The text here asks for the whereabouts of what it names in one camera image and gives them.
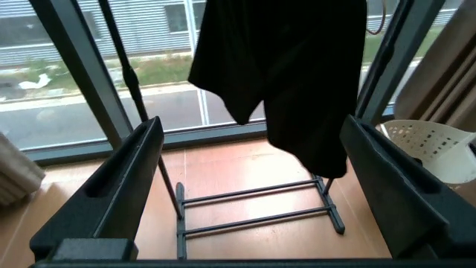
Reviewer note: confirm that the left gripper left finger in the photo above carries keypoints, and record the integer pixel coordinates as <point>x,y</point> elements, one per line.
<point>111,219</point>

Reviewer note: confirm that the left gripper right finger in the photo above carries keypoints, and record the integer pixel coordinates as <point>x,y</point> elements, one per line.
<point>420,223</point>

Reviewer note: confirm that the black shorts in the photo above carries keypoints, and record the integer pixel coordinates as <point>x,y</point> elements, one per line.
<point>290,74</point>

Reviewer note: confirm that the white laundry basket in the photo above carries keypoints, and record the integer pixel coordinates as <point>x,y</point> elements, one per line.
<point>446,164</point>

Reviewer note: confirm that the black clothes rack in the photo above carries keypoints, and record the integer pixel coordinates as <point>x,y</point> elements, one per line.
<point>130,78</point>

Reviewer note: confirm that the beige curtain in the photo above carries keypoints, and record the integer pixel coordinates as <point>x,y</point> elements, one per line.
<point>18,175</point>
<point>442,82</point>

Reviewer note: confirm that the window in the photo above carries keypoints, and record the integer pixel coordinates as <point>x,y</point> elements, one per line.
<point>74,74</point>

